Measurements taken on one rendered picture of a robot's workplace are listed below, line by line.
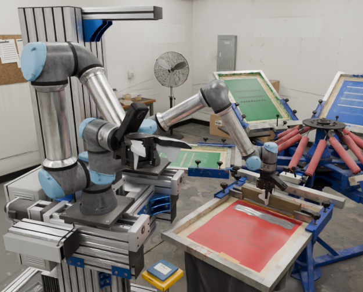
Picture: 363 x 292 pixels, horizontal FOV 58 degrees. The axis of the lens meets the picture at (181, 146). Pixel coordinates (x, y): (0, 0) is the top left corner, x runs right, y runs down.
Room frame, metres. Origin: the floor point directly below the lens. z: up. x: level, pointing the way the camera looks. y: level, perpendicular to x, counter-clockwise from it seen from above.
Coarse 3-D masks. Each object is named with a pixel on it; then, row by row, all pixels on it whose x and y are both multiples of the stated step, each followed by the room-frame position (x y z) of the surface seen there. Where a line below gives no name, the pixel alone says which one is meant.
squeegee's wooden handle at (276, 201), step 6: (246, 186) 1.77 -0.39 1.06; (246, 192) 1.75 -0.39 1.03; (252, 192) 1.72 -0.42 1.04; (258, 192) 1.70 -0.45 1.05; (252, 198) 1.72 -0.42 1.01; (258, 198) 1.70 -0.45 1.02; (270, 198) 1.65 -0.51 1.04; (276, 198) 1.63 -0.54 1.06; (282, 198) 1.62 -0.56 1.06; (270, 204) 1.65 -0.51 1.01; (276, 204) 1.63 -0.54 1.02; (282, 204) 1.60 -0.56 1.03; (288, 204) 1.58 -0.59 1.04; (294, 204) 1.56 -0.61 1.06; (300, 204) 1.56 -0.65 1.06; (288, 210) 1.58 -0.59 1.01
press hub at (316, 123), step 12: (312, 120) 2.40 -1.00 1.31; (324, 120) 2.30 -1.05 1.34; (324, 132) 2.28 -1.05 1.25; (312, 156) 2.27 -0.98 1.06; (324, 156) 2.24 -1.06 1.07; (300, 168) 2.42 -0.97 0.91; (324, 168) 2.17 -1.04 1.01; (324, 180) 2.19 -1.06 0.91; (312, 252) 2.28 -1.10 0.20; (300, 264) 2.25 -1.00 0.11
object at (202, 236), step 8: (240, 200) 1.79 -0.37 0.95; (232, 208) 1.69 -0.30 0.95; (256, 208) 1.69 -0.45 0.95; (216, 216) 1.60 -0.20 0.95; (224, 216) 1.60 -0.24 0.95; (240, 216) 1.60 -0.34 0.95; (248, 216) 1.60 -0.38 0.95; (208, 224) 1.52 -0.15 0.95; (192, 232) 1.45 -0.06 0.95; (200, 232) 1.45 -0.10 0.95; (208, 232) 1.45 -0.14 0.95; (200, 240) 1.38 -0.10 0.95; (208, 240) 1.38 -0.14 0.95; (216, 240) 1.38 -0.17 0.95; (224, 240) 1.38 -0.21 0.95; (216, 248) 1.31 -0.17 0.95; (224, 248) 1.31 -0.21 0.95
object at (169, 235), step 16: (208, 208) 1.65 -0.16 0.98; (320, 208) 1.63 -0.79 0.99; (176, 224) 1.47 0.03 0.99; (176, 240) 1.33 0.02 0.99; (304, 240) 1.33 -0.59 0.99; (208, 256) 1.21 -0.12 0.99; (288, 256) 1.21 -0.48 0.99; (240, 272) 1.11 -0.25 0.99; (272, 272) 1.11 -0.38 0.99; (256, 288) 1.05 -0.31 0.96; (272, 288) 1.04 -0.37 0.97
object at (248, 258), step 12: (276, 216) 1.60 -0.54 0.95; (276, 228) 1.48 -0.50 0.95; (276, 240) 1.38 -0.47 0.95; (228, 252) 1.28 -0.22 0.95; (240, 252) 1.28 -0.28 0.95; (252, 252) 1.28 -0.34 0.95; (264, 252) 1.28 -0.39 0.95; (276, 252) 1.28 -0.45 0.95; (252, 264) 1.20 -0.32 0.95; (264, 264) 1.20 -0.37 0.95
